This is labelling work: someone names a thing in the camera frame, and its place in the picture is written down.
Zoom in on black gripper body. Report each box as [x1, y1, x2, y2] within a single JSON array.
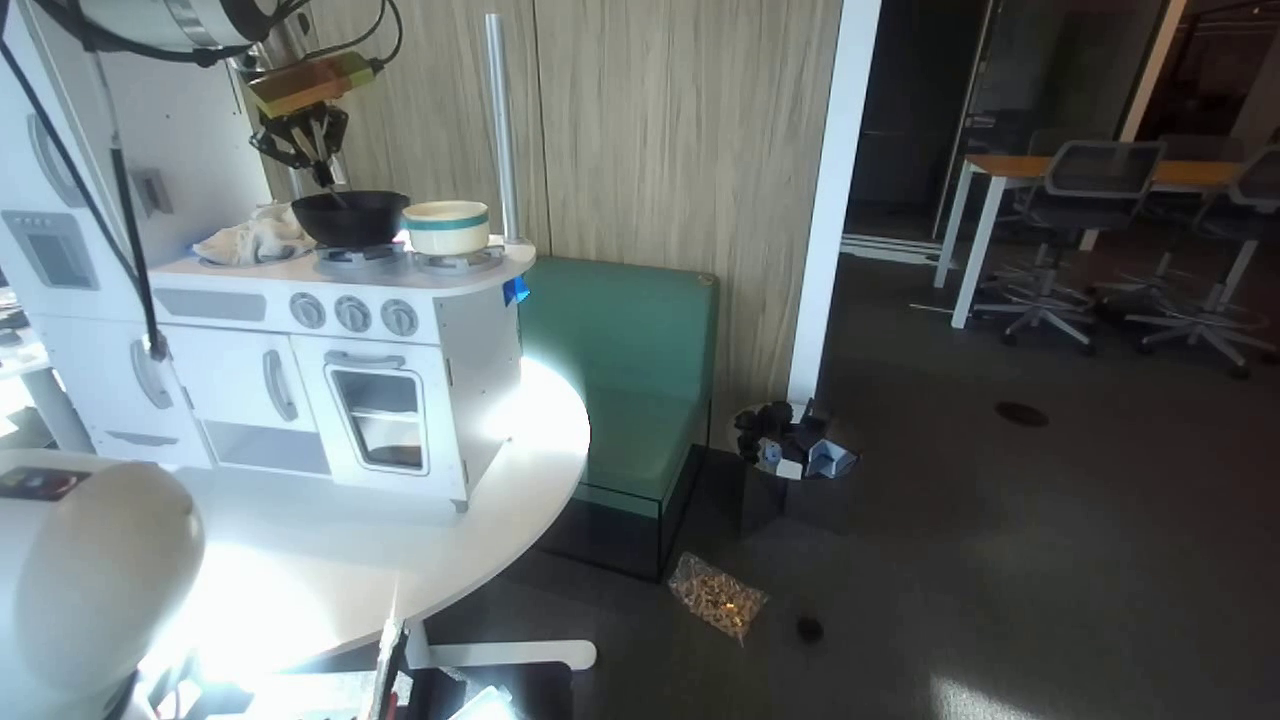
[[252, 104, 351, 162]]

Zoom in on white bowl with green stripe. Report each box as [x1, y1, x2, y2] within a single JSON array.
[[402, 197, 496, 260]]

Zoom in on black cooking pot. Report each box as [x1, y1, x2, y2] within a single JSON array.
[[288, 187, 418, 256]]

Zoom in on crumpled beige cloth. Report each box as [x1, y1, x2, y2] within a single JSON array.
[[192, 197, 321, 266]]

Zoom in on thin white pole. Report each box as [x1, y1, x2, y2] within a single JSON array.
[[479, 13, 521, 246]]

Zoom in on white toy kitchen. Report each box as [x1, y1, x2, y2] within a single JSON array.
[[0, 0, 539, 517]]

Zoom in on round white table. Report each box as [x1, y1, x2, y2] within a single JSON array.
[[0, 348, 600, 720]]

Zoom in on pile of dark gadgets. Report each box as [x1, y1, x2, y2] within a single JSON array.
[[731, 395, 862, 485]]

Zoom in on black storage bin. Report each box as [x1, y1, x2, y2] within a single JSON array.
[[738, 456, 856, 535]]

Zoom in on gold speckled floor mat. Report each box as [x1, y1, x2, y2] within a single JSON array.
[[663, 552, 771, 647]]

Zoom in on wood top desk white legs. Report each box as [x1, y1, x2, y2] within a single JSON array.
[[933, 148, 1280, 333]]

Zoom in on dark round floor cover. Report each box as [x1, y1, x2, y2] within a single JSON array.
[[993, 395, 1054, 432]]

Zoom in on grey mesh office chair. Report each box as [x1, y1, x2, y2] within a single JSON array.
[[976, 134, 1163, 351], [1124, 140, 1280, 374]]

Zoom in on white wall post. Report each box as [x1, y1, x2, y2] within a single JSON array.
[[784, 0, 890, 412]]

